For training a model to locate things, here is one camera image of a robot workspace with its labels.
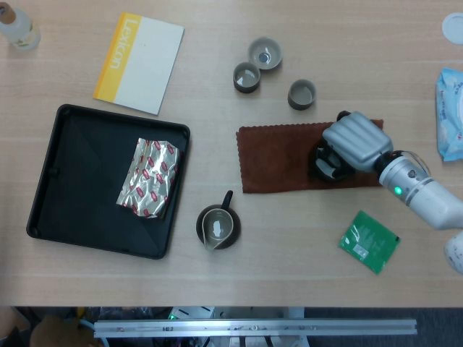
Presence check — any black cast iron teapot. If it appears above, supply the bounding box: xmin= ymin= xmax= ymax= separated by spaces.
xmin=307 ymin=141 xmax=359 ymax=184

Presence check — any white round table grommet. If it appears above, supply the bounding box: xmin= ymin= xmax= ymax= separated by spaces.
xmin=441 ymin=12 xmax=463 ymax=46

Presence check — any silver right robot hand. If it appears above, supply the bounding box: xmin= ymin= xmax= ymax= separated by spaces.
xmin=313 ymin=110 xmax=394 ymax=179

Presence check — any green tea sachet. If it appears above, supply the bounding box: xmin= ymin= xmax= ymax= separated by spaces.
xmin=338 ymin=210 xmax=402 ymax=275

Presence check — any black square plastic tray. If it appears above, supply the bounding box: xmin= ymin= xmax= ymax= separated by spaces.
xmin=25 ymin=103 xmax=192 ymax=260

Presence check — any brown bag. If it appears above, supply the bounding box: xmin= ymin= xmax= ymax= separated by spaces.
xmin=30 ymin=314 xmax=86 ymax=347

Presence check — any brown tea cloth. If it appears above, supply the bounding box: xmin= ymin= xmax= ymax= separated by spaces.
xmin=235 ymin=117 xmax=385 ymax=194

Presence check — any frosted glass bottle cork stopper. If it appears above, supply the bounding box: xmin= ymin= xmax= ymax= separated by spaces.
xmin=0 ymin=0 xmax=41 ymax=51

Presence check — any dark cylindrical tea cup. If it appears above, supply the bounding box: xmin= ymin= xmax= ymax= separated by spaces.
xmin=232 ymin=61 xmax=262 ymax=95
xmin=287 ymin=79 xmax=318 ymax=111

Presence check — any aluminium profile rail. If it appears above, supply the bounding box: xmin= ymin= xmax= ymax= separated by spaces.
xmin=93 ymin=318 xmax=417 ymax=339

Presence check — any silver foil packet red print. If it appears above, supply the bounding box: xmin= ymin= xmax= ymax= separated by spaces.
xmin=115 ymin=137 xmax=183 ymax=220

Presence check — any dark ceramic pitcher with handle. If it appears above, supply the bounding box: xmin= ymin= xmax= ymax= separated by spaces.
xmin=195 ymin=189 xmax=242 ymax=251

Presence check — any wide grey tea bowl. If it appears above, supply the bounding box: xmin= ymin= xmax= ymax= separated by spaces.
xmin=247 ymin=36 xmax=284 ymax=72

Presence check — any blue wet wipes pack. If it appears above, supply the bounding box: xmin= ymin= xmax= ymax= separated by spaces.
xmin=435 ymin=67 xmax=463 ymax=163

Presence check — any yellow white Lexicon book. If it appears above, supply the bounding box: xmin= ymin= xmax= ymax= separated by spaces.
xmin=92 ymin=12 xmax=186 ymax=116

